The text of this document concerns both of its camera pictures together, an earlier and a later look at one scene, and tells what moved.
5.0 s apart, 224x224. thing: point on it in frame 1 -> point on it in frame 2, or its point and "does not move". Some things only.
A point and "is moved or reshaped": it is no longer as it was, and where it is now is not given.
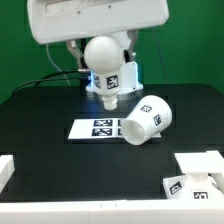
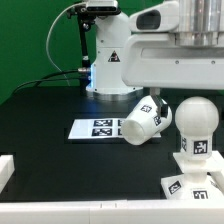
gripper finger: [74, 48] -> [161, 104]
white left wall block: [7, 168] does not move
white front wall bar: [143, 211] does not move
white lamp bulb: [102, 55] is moved or reshaped
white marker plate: [100, 129] does not move
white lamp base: [196, 183] does not move
